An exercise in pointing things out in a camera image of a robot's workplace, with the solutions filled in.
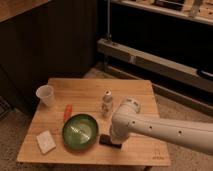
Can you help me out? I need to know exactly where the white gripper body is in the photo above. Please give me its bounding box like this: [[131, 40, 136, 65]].
[[110, 129, 129, 145]]

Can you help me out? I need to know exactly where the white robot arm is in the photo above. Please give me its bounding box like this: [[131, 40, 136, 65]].
[[110, 97, 213, 155]]

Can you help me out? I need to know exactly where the small white bottle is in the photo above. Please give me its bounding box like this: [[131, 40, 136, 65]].
[[101, 90, 113, 117]]

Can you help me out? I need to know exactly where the green bowl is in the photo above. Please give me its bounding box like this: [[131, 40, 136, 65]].
[[62, 114, 99, 151]]

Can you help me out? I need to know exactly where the wooden folding table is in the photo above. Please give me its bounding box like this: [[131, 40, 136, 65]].
[[17, 78, 170, 166]]

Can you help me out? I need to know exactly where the orange carrot toy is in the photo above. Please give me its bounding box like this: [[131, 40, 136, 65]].
[[63, 105, 72, 122]]

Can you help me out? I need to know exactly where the white sponge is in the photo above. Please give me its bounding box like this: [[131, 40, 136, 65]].
[[36, 130, 56, 154]]

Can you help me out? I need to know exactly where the translucent plastic cup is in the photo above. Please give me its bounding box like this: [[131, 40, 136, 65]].
[[36, 85, 55, 107]]

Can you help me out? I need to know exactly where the grey metal shelf rail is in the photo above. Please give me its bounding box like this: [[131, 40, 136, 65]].
[[97, 39, 213, 93]]

